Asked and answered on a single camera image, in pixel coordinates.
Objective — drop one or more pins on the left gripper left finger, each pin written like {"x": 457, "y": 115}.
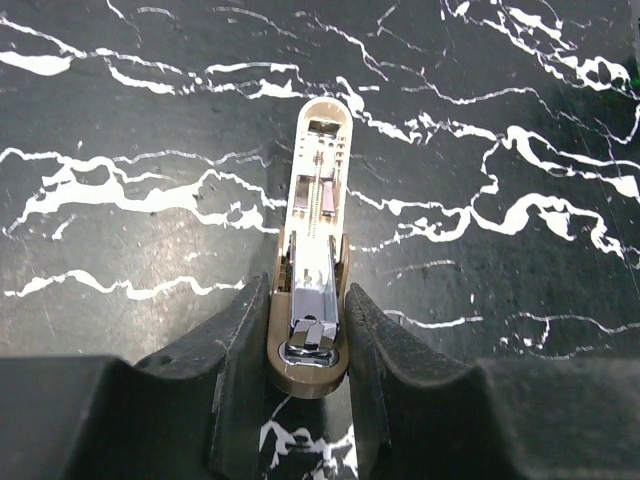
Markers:
{"x": 191, "y": 410}

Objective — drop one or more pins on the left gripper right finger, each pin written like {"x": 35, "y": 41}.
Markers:
{"x": 419, "y": 414}

